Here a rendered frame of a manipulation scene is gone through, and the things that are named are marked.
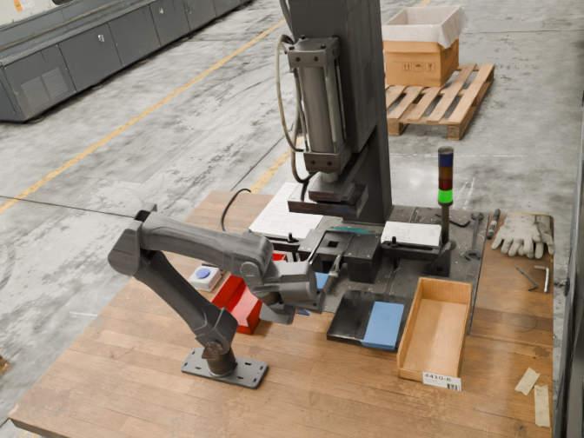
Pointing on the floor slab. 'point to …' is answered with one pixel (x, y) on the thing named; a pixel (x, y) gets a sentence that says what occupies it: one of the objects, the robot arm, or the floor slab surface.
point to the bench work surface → (296, 366)
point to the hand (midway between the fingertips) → (292, 308)
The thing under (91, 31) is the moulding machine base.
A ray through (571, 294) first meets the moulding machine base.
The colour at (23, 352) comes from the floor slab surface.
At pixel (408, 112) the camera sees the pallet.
